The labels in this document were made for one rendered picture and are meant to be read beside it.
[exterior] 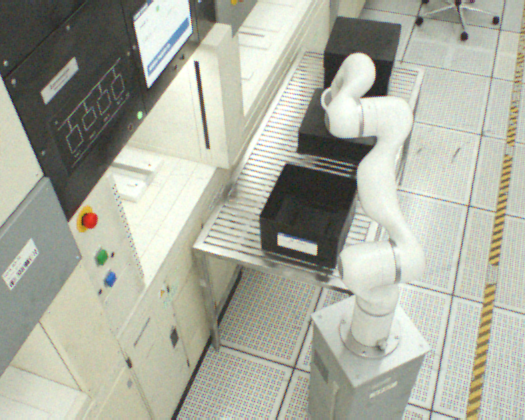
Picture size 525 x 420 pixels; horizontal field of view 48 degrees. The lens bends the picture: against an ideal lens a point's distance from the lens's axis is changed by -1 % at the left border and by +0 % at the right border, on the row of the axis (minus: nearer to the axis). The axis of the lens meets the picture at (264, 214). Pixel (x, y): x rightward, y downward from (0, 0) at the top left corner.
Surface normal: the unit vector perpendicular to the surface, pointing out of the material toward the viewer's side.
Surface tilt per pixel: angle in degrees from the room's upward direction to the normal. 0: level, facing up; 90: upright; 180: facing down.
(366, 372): 0
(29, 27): 90
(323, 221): 0
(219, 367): 0
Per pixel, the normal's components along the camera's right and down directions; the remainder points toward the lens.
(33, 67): 0.94, 0.24
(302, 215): -0.03, -0.65
